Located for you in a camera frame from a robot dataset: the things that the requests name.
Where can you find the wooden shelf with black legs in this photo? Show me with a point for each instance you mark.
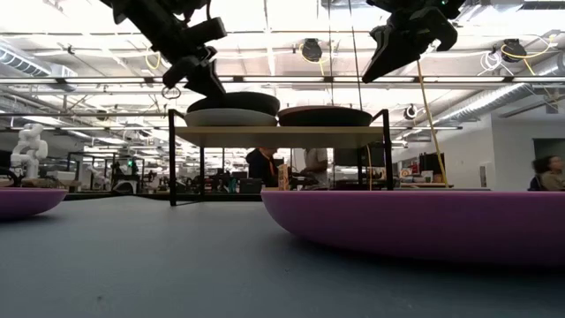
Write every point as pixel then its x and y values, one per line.
pixel 282 137

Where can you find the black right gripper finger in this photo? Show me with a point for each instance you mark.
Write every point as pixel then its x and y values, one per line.
pixel 384 44
pixel 404 50

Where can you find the person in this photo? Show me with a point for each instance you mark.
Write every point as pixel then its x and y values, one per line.
pixel 260 170
pixel 317 165
pixel 552 176

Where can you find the white humanoid robot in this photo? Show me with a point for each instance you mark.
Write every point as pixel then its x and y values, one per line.
pixel 28 150

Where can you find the white plate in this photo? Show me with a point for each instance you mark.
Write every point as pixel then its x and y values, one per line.
pixel 229 118

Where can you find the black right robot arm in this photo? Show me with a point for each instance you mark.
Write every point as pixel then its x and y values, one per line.
pixel 415 6

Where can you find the dark grey plate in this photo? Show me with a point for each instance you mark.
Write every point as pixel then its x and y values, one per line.
pixel 324 121

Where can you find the dark teal plate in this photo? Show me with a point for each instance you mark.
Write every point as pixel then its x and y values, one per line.
pixel 247 102

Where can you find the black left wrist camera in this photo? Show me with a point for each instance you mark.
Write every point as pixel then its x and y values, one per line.
pixel 205 32

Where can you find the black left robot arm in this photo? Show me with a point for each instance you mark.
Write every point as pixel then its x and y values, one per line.
pixel 141 11

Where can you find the small printed cardboard box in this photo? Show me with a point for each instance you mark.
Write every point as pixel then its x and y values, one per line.
pixel 283 176

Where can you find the blue table mat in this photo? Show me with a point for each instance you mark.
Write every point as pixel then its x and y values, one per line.
pixel 176 265

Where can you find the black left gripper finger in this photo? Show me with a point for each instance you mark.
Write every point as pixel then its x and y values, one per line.
pixel 205 81
pixel 174 73

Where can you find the purple plate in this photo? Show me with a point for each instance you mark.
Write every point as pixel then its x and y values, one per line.
pixel 26 201
pixel 419 221

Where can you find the salmon pink plate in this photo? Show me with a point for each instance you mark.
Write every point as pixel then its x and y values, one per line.
pixel 324 109

